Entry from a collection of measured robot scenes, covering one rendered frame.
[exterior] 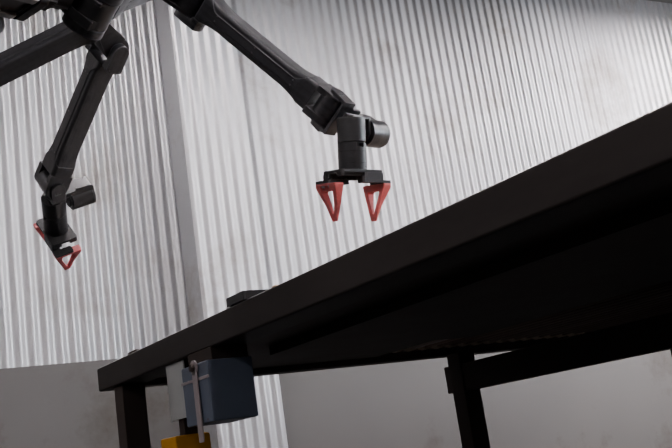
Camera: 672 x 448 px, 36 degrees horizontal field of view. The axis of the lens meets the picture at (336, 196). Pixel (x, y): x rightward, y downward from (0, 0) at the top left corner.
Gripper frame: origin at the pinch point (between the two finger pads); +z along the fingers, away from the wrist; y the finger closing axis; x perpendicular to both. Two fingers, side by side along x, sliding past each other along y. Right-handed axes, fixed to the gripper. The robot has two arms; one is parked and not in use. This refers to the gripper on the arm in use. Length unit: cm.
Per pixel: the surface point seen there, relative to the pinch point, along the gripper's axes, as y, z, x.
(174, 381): -18, 33, 42
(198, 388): -23.1, 32.6, 23.0
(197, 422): -23, 39, 24
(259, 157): 126, -42, 230
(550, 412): 262, 84, 187
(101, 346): 45, 37, 223
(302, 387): 129, 60, 208
